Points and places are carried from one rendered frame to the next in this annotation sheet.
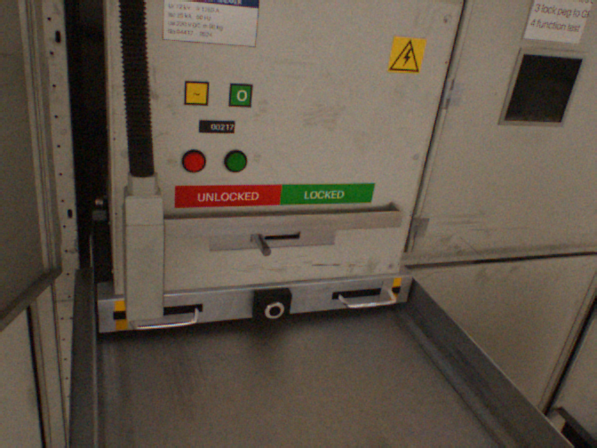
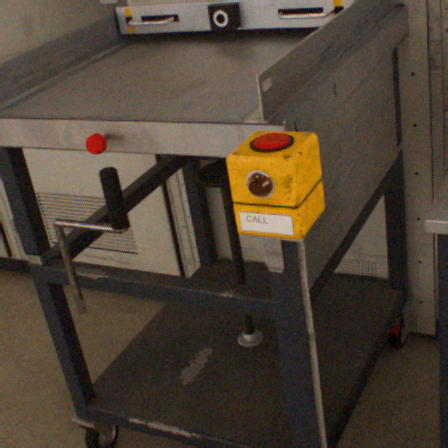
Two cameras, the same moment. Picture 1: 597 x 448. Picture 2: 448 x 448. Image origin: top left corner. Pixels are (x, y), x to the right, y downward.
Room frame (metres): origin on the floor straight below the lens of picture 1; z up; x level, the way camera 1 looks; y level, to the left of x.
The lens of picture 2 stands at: (-0.20, -1.14, 1.20)
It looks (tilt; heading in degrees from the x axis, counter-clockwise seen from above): 27 degrees down; 54
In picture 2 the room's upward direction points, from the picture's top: 10 degrees counter-clockwise
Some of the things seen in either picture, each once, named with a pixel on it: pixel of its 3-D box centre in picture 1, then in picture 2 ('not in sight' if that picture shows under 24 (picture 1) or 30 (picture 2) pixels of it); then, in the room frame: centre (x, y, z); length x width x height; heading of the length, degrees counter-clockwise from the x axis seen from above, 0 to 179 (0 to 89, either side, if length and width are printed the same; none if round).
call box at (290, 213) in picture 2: not in sight; (277, 184); (0.30, -0.57, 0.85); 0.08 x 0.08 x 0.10; 23
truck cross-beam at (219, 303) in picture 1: (266, 292); (231, 12); (0.77, 0.04, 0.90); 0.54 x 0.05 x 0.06; 112
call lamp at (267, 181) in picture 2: not in sight; (258, 186); (0.26, -0.59, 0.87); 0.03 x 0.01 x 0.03; 113
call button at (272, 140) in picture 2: not in sight; (272, 145); (0.30, -0.57, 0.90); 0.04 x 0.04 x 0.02
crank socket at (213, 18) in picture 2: (272, 306); (223, 16); (0.74, 0.02, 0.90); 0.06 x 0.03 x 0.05; 112
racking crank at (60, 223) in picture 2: not in sight; (94, 246); (0.29, -0.09, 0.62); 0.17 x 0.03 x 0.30; 112
